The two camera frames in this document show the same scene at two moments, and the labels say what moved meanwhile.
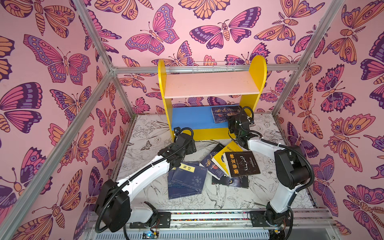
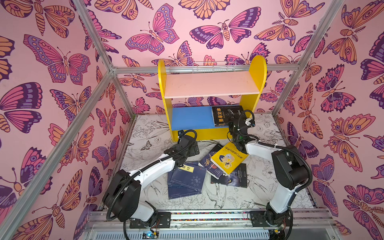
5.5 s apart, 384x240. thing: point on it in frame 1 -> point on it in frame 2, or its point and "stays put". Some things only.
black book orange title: x=241 y=163 -> x=223 y=115
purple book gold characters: x=208 y=164 stays put
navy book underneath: x=177 y=190 stays put
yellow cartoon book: x=220 y=159 stays put
